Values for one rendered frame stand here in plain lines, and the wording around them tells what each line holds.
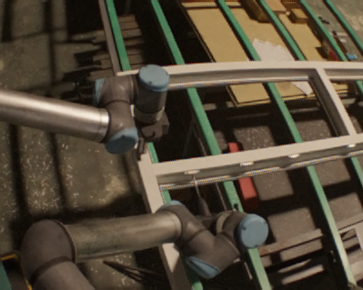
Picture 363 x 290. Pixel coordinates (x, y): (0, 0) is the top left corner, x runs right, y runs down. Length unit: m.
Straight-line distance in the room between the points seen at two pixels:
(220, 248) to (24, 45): 2.55
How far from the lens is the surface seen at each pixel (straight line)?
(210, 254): 1.34
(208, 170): 1.78
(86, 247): 1.04
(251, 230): 1.36
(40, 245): 0.92
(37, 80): 3.29
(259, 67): 2.13
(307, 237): 1.85
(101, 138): 1.36
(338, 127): 2.14
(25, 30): 3.72
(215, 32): 2.70
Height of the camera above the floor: 2.36
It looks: 52 degrees down
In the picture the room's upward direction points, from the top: 15 degrees clockwise
